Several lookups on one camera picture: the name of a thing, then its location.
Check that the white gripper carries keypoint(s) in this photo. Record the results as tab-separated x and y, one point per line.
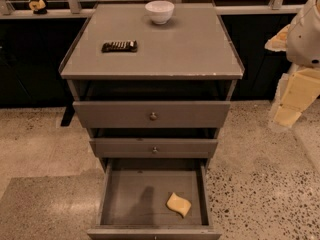
305	39

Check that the yellow sponge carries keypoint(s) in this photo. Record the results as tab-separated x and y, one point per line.
178	204

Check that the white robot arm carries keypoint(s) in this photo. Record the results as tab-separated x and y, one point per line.
300	39

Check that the grey drawer cabinet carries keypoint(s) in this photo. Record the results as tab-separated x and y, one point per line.
189	58

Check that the grey open bottom drawer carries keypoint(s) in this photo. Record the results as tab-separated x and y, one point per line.
133	204

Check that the grey middle drawer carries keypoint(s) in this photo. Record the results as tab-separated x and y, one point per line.
152	148

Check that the grey top drawer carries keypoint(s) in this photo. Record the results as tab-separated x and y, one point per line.
152	114

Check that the grey window railing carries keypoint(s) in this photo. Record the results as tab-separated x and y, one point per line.
50	12

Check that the white ceramic bowl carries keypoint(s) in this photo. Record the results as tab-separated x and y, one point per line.
160	11

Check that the dark chocolate bar wrapper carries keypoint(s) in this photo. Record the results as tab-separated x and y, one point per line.
120	46

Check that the small yellow black figurine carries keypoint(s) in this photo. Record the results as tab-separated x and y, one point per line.
38	6

